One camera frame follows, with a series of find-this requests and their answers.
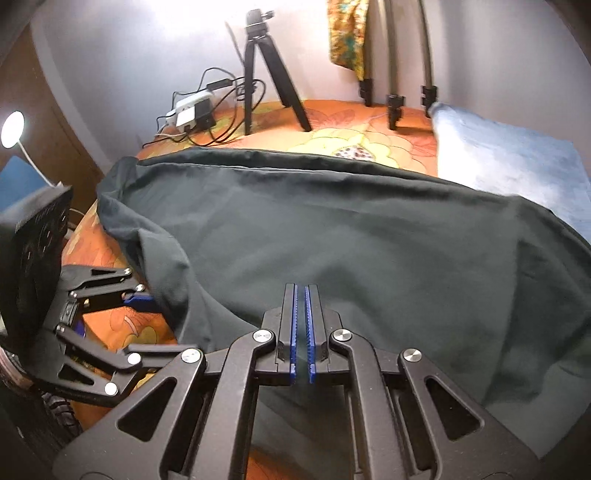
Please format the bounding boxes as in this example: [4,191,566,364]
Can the white power strip with cables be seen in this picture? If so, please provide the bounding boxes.
[154,67,269,148]

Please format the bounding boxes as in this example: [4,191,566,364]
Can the yellow floral cloth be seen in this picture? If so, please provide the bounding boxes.
[325,0,370,81]

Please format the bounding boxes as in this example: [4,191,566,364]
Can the white clip lamp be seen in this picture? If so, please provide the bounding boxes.
[0,111,68,190]

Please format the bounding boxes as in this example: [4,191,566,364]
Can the tall tripod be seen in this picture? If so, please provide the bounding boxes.
[360,0,439,132]

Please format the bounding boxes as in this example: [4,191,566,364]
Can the dark pants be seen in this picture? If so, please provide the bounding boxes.
[96,148,591,476]

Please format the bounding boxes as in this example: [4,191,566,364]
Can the black charger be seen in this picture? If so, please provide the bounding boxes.
[196,102,217,130]

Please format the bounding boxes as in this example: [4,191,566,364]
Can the orange floral bedspread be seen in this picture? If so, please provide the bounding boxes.
[60,98,439,480]

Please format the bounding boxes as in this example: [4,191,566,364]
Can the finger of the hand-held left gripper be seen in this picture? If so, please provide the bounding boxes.
[60,264,157,319]
[34,323,206,408]

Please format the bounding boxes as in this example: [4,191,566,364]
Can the wooden door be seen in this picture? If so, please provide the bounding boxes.
[0,23,109,208]

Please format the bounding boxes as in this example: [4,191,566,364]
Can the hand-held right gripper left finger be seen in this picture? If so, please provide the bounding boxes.
[53,282,298,480]

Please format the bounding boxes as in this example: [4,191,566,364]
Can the light blue towel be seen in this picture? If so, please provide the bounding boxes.
[429,102,591,241]

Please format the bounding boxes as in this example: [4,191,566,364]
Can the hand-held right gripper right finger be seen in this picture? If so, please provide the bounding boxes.
[305,282,541,480]

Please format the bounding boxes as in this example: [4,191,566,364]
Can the small black tripod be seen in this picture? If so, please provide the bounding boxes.
[225,9,313,137]

